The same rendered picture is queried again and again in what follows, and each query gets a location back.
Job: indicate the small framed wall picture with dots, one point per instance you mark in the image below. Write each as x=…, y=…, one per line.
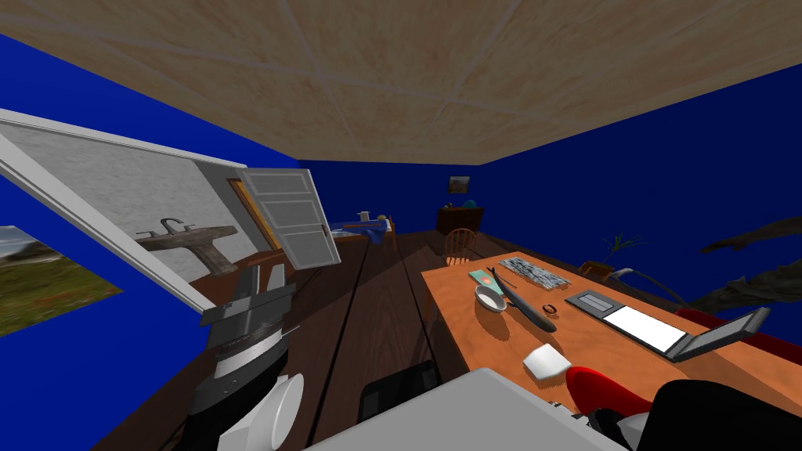
x=458, y=184

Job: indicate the white box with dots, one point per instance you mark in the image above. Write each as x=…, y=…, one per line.
x=546, y=362

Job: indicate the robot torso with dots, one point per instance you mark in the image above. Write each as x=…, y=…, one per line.
x=463, y=413

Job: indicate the white bowl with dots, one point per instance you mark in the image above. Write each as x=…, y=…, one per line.
x=490, y=299

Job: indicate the black baseball bat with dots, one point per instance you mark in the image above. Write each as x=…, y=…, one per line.
x=529, y=311

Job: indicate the potted green plant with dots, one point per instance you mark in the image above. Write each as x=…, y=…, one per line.
x=598, y=269

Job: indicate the white panelled door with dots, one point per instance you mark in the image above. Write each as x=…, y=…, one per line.
x=294, y=219

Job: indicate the grey open laptop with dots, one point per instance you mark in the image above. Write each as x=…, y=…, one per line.
x=645, y=327

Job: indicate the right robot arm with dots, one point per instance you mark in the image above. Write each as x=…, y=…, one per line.
x=720, y=419

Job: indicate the wooden round-back chair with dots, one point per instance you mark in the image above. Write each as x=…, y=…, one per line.
x=460, y=241

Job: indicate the bed with blue cover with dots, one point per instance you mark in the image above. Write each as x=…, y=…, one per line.
x=369, y=230

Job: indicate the large landscape wall picture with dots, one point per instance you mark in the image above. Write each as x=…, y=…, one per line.
x=44, y=288

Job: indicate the red chair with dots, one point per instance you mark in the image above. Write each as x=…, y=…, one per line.
x=601, y=389

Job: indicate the black chair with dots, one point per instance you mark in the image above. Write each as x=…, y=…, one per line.
x=398, y=388

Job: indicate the grey textured slab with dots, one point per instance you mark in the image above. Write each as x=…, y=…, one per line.
x=534, y=274

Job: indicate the teal book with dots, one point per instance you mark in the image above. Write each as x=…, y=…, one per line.
x=484, y=277

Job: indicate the grey curved lamp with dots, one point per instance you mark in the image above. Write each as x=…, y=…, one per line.
x=651, y=280

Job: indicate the dark wooden dresser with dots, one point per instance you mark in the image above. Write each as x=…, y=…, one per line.
x=460, y=219

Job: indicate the orange wooden table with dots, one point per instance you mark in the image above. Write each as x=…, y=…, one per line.
x=583, y=338

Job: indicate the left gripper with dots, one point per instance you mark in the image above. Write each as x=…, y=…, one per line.
x=247, y=319

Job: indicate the grey pedestal sink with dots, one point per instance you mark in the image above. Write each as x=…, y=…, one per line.
x=200, y=241

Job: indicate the dark brown branch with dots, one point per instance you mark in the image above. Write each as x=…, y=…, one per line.
x=764, y=282

